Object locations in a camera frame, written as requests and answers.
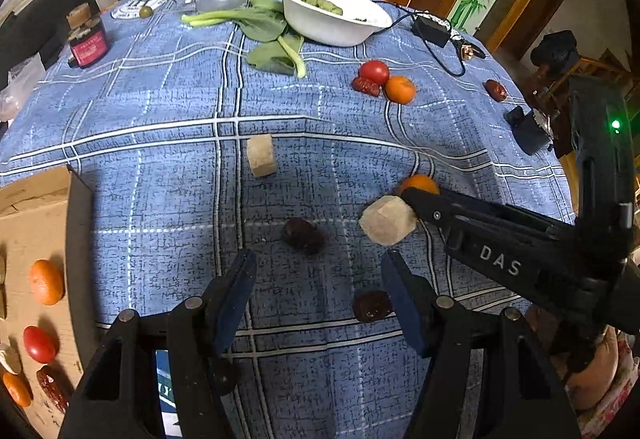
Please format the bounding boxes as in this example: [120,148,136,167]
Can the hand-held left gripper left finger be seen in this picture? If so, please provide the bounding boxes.
[59,249,257,439]

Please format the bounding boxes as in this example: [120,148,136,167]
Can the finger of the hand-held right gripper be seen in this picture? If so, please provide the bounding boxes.
[400,188,578,240]

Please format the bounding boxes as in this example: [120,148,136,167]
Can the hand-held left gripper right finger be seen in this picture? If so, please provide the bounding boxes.
[381,249,581,439]

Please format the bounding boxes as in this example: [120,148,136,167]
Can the dark brown date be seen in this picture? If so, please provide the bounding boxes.
[352,290,393,323]
[281,218,326,256]

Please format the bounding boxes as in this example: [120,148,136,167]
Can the large orange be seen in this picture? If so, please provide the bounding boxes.
[29,259,65,306]

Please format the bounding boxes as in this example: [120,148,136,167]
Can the brown cardboard box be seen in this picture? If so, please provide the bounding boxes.
[0,165,93,435]

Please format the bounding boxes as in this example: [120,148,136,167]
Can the red tomato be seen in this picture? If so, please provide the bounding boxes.
[23,325,58,364]
[359,60,390,85]

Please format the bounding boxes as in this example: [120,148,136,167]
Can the large wrinkled red date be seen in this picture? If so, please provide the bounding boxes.
[36,365,71,412]

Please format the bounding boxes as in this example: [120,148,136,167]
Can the small orange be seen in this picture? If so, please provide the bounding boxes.
[384,76,417,105]
[2,370,33,407]

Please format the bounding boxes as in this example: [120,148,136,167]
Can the person's right hand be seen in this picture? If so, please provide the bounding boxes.
[564,321,632,412]

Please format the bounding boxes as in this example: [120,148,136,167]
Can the medium orange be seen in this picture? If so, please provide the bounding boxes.
[398,174,441,196]

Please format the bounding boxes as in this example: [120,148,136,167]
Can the small black box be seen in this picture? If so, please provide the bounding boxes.
[504,105,556,156]

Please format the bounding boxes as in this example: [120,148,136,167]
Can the black power adapter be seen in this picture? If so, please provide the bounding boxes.
[412,15,452,46]

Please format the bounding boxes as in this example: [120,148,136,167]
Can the black bag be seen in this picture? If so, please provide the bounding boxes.
[531,30,581,80]

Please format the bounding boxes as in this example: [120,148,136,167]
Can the wooden chair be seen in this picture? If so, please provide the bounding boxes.
[532,49,633,120]

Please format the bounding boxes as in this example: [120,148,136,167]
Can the white bowl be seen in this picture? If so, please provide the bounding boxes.
[275,0,393,47]

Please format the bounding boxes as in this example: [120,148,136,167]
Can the green bok choy stalk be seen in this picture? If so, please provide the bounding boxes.
[181,0,288,42]
[247,34,307,79]

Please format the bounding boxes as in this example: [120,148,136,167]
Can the brown wooden door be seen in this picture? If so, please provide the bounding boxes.
[487,0,571,65]

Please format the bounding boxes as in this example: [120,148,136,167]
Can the green vegetable pieces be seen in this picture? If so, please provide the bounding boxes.
[296,0,345,16]

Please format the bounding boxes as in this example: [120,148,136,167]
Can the dark jar with red label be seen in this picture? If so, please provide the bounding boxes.
[66,4,111,69]

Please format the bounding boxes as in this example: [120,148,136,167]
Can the clear plastic bag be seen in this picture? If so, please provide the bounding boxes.
[0,52,46,120]

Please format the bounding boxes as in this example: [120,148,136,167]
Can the black sofa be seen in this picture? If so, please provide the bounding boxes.
[0,0,101,90]

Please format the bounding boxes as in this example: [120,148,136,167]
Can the black cable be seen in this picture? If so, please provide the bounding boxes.
[382,2,467,77]

